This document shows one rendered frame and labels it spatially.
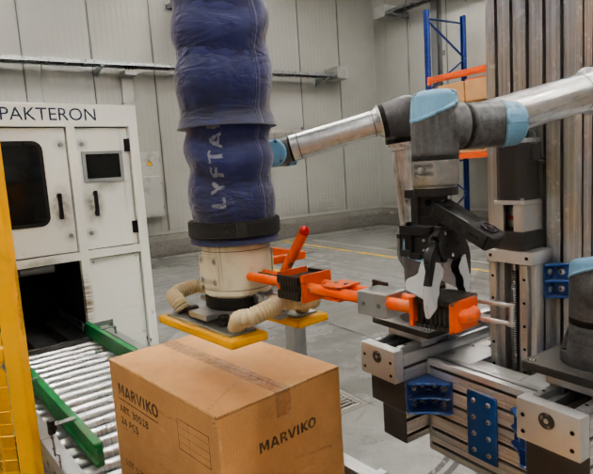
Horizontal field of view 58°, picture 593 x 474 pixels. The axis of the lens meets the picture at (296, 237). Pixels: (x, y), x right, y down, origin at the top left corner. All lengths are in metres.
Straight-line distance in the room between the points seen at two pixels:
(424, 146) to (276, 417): 0.80
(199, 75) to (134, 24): 9.54
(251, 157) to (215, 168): 0.09
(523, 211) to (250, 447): 0.88
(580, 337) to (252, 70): 0.91
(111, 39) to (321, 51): 4.63
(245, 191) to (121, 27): 9.54
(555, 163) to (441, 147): 0.64
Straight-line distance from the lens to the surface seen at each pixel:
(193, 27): 1.26
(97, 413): 2.47
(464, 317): 0.88
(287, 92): 11.92
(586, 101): 1.19
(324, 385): 1.47
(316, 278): 1.11
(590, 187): 1.51
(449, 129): 0.87
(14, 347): 1.83
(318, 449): 1.53
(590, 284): 1.23
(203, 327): 1.27
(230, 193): 1.22
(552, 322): 1.53
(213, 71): 1.22
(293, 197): 11.80
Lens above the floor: 1.49
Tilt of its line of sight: 7 degrees down
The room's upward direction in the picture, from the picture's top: 4 degrees counter-clockwise
